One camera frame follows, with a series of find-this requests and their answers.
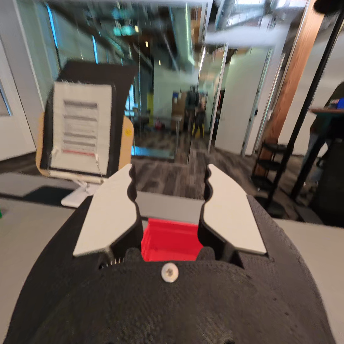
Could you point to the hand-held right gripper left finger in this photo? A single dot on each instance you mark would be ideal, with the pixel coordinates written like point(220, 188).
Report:
point(110, 215)

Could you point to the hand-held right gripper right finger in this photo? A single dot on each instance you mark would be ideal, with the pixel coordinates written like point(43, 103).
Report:
point(231, 217)

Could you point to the red plastic bin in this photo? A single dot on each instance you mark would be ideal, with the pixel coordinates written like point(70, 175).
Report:
point(172, 239)

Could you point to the white metal stand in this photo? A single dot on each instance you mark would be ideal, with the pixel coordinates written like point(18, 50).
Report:
point(74, 199)

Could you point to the wooden board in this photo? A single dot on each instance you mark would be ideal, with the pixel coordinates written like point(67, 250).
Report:
point(127, 150)

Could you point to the black rolling cart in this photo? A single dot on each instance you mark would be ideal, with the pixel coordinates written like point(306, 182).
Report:
point(271, 147)

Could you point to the yellow smiley sticker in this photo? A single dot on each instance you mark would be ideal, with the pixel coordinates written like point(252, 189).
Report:
point(128, 132)

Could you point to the black pole stand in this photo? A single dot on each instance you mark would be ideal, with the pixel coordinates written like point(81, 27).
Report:
point(306, 107)

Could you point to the blue plastic bin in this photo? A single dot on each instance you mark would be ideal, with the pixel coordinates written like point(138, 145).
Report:
point(340, 103)

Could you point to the wooden pillar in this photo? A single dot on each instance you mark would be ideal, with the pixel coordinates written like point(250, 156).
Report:
point(295, 67)

